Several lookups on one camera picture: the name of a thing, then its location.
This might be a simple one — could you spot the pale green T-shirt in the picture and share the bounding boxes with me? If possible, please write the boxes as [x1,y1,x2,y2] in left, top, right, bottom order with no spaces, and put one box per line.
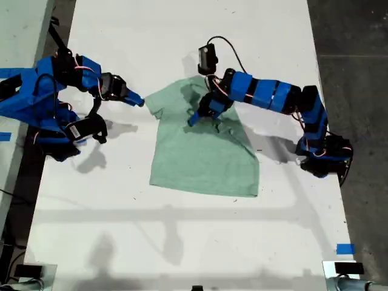
[144,76,261,198]

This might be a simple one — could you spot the black table strut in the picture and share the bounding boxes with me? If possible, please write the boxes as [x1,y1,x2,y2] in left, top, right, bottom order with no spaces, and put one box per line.
[48,15,69,51]

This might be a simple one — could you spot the long blue tape strip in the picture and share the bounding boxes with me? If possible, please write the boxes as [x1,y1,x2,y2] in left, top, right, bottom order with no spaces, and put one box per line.
[0,68,36,79]

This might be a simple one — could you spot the pale side table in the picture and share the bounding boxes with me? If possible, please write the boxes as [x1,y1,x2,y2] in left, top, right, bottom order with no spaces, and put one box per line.
[0,0,57,237]

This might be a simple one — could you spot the square blue tape patch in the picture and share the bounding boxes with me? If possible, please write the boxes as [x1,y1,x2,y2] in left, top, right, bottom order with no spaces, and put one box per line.
[336,243,355,255]

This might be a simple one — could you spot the shiny metal plate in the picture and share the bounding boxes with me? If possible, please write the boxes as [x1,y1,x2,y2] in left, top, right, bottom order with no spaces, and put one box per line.
[322,259,361,291]
[22,263,58,291]

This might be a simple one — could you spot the small black box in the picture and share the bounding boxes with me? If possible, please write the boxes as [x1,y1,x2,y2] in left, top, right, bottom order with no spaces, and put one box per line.
[14,264,43,278]
[335,262,364,275]

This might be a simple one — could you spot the black camera cable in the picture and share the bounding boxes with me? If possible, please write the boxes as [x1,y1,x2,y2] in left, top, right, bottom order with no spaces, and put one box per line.
[207,36,247,75]

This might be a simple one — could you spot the black camera box with label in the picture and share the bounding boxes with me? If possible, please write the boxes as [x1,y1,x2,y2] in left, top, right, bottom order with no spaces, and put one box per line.
[65,114,108,144]

